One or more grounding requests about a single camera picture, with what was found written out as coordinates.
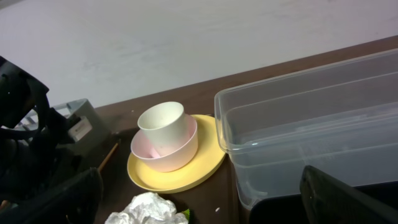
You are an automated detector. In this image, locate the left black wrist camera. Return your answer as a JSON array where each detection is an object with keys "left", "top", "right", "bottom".
[{"left": 1, "top": 57, "right": 50, "bottom": 140}]

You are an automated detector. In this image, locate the grey dishwasher rack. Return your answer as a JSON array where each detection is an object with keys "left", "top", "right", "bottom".
[{"left": 1, "top": 99, "right": 110, "bottom": 155}]

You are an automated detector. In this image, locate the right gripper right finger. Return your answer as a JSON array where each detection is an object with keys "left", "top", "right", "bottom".
[{"left": 300, "top": 166, "right": 397, "bottom": 224}]

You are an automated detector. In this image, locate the pink bowl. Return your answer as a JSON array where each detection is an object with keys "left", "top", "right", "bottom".
[{"left": 131, "top": 115, "right": 198, "bottom": 172}]

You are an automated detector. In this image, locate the clear plastic waste bin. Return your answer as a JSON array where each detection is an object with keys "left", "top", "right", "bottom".
[{"left": 214, "top": 50, "right": 397, "bottom": 209}]

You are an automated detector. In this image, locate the white paper napkin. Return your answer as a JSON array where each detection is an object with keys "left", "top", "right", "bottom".
[{"left": 105, "top": 192, "right": 189, "bottom": 224}]

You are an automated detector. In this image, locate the cream white cup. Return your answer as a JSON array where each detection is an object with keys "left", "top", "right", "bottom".
[{"left": 137, "top": 101, "right": 190, "bottom": 156}]

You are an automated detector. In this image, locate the black waste tray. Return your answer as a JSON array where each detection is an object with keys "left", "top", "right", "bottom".
[{"left": 248, "top": 181, "right": 397, "bottom": 224}]

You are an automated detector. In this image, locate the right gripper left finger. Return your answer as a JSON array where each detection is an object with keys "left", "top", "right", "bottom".
[{"left": 1, "top": 168, "right": 103, "bottom": 223}]

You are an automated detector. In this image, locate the green yellow snack wrapper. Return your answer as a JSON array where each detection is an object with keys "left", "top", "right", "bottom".
[{"left": 182, "top": 209, "right": 190, "bottom": 220}]

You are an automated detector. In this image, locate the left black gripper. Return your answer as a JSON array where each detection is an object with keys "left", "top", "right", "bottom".
[{"left": 1, "top": 108, "right": 93, "bottom": 202}]

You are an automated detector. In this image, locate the yellow plate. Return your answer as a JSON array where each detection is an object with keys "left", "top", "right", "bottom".
[{"left": 127, "top": 114, "right": 225, "bottom": 194}]

